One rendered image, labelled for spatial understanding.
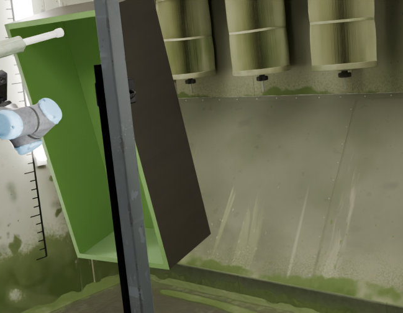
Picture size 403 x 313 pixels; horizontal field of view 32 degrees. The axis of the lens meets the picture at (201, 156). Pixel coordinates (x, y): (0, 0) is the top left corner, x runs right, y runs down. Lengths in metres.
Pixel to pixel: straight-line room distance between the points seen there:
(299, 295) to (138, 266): 1.90
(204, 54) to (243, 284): 1.39
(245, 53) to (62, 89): 1.04
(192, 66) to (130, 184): 2.44
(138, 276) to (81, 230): 1.69
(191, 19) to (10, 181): 1.42
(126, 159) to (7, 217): 2.16
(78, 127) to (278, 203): 1.20
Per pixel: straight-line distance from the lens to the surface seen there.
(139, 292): 1.98
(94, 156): 3.68
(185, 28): 4.27
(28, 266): 4.11
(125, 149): 1.89
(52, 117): 2.31
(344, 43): 3.55
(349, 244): 3.66
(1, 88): 2.43
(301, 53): 4.15
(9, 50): 2.53
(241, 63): 3.93
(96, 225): 3.71
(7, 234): 4.01
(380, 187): 3.69
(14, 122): 2.21
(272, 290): 3.85
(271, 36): 3.90
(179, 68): 4.28
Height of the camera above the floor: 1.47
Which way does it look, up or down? 9 degrees down
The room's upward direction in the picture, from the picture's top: 6 degrees counter-clockwise
